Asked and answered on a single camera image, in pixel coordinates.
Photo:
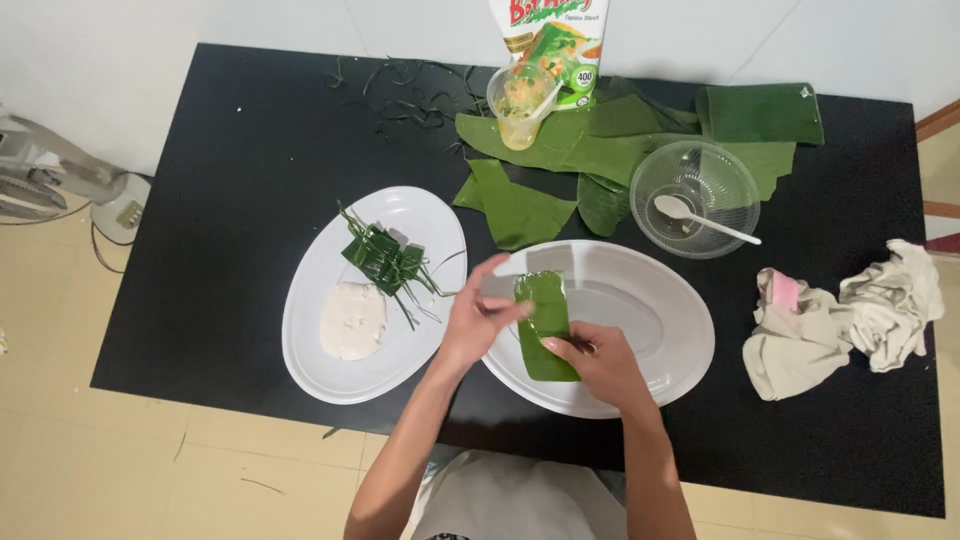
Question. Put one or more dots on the white starch bag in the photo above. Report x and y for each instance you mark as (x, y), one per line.
(577, 45)

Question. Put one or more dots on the white oval plate with dough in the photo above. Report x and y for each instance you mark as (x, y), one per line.
(412, 225)

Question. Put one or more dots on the clear plastic cup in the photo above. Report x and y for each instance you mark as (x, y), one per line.
(517, 127)

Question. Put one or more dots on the bundle of leaf-wrapped parcels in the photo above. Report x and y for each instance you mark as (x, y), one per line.
(381, 259)

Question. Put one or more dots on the clear plastic bowl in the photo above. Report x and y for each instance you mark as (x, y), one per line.
(712, 180)

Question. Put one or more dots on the person's right hand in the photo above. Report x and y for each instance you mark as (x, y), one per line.
(607, 367)

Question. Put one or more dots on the torn banana leaf piece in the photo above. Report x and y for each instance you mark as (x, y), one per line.
(517, 214)

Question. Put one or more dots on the wooden furniture frame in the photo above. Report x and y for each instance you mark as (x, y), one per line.
(941, 120)

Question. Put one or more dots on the small rounded banana leaf piece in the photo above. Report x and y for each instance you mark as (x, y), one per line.
(600, 210)

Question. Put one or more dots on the white dough lump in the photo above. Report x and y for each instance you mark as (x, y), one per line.
(352, 322)

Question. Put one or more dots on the long white plastic spoon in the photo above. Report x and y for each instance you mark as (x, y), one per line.
(671, 208)

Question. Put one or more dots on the green banana leaf strip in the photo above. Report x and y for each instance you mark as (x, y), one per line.
(546, 300)

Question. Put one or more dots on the grey electric fan base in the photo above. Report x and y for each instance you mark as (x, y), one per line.
(112, 199)

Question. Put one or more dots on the crumpled beige cloth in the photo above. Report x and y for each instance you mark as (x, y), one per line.
(810, 345)

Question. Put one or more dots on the large banana leaf sheet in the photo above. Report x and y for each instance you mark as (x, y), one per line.
(592, 150)

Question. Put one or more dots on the person's left hand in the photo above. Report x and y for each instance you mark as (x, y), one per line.
(469, 326)

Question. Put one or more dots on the empty white oval plate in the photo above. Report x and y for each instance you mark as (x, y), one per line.
(652, 322)

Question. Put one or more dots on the small white plastic spoon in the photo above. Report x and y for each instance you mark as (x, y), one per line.
(546, 97)

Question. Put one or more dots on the folded dark banana leaf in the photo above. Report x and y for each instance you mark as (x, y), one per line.
(761, 112)

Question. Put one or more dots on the person's white shirt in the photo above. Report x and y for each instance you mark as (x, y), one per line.
(517, 499)

